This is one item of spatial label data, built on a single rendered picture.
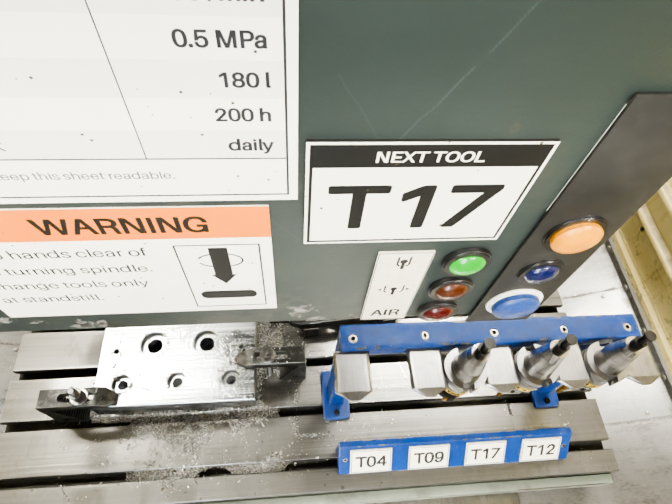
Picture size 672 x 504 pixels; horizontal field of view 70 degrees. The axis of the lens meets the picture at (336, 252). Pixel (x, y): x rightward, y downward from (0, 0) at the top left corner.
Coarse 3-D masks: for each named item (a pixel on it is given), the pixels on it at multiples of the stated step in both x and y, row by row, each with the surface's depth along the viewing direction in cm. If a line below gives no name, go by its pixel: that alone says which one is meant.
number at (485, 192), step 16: (400, 176) 20; (416, 176) 20; (432, 176) 20; (448, 176) 20; (464, 176) 20; (480, 176) 20; (496, 176) 20; (512, 176) 20; (400, 192) 21; (416, 192) 21; (432, 192) 21; (448, 192) 21; (464, 192) 21; (480, 192) 21; (496, 192) 21; (512, 192) 21; (400, 208) 22; (416, 208) 22; (432, 208) 22; (448, 208) 22; (464, 208) 22; (480, 208) 22; (496, 208) 22; (384, 224) 23; (400, 224) 23; (416, 224) 23; (432, 224) 23; (448, 224) 23; (464, 224) 23; (480, 224) 23
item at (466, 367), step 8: (464, 352) 67; (472, 352) 64; (456, 360) 69; (464, 360) 66; (472, 360) 65; (480, 360) 64; (456, 368) 69; (464, 368) 67; (472, 368) 66; (480, 368) 66; (456, 376) 69; (464, 376) 68; (472, 376) 67
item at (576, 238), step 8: (576, 224) 23; (584, 224) 23; (592, 224) 23; (560, 232) 24; (568, 232) 23; (576, 232) 23; (584, 232) 23; (592, 232) 23; (600, 232) 24; (552, 240) 24; (560, 240) 24; (568, 240) 24; (576, 240) 24; (584, 240) 24; (592, 240) 24; (552, 248) 25; (560, 248) 24; (568, 248) 24; (576, 248) 24; (584, 248) 25
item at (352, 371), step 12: (336, 360) 70; (348, 360) 71; (360, 360) 71; (336, 372) 70; (348, 372) 70; (360, 372) 70; (336, 384) 69; (348, 384) 69; (360, 384) 69; (348, 396) 68; (360, 396) 68
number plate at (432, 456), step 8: (416, 448) 90; (424, 448) 90; (432, 448) 90; (440, 448) 90; (448, 448) 91; (408, 456) 90; (416, 456) 90; (424, 456) 91; (432, 456) 91; (440, 456) 91; (448, 456) 91; (408, 464) 91; (416, 464) 91; (424, 464) 91; (432, 464) 91; (440, 464) 92
